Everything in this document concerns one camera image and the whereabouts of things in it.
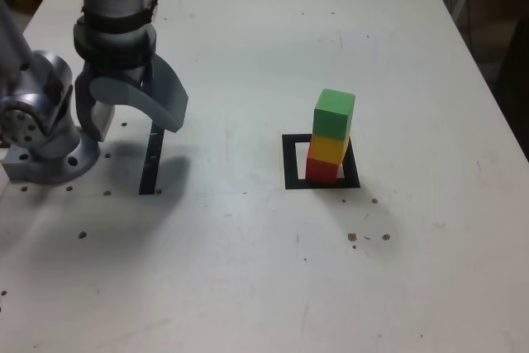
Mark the yellow cube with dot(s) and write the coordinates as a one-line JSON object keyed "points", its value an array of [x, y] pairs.
{"points": [[326, 148]]}

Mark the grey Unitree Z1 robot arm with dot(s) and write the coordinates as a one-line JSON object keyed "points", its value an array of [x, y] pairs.
{"points": [[41, 142]]}

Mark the black tape strip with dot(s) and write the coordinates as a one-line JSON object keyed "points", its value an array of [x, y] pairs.
{"points": [[149, 171]]}

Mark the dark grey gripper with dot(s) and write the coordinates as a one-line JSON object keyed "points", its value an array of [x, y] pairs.
{"points": [[120, 70]]}

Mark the green cube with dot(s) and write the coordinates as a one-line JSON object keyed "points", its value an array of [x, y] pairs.
{"points": [[332, 117]]}

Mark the black tape square outline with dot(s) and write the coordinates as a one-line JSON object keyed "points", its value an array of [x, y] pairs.
{"points": [[289, 163]]}

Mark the red cube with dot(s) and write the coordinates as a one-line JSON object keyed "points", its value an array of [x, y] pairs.
{"points": [[320, 171]]}

